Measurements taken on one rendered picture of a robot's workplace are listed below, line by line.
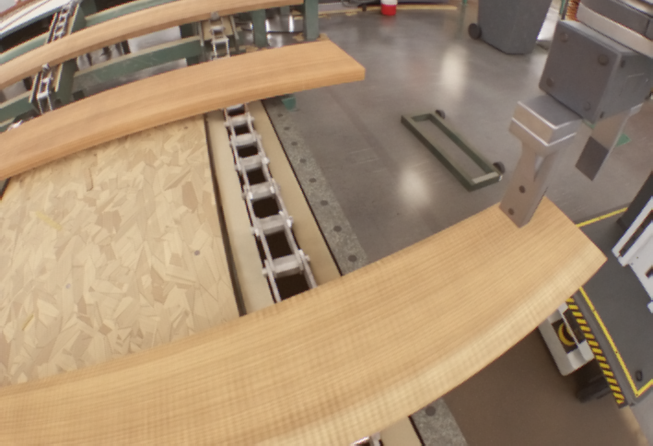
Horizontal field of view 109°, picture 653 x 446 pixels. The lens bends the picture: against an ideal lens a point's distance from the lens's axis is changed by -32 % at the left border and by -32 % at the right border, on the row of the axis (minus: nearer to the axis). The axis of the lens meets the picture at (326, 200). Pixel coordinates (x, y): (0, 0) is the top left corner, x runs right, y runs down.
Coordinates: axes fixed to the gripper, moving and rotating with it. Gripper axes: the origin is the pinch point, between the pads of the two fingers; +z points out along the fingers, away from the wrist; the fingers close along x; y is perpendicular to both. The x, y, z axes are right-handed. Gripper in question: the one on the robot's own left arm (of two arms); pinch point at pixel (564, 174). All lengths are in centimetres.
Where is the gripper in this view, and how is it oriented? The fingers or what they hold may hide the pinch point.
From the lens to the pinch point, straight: 33.1
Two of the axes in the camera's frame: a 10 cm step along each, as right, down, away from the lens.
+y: -4.3, -6.4, 6.4
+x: -9.0, 3.1, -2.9
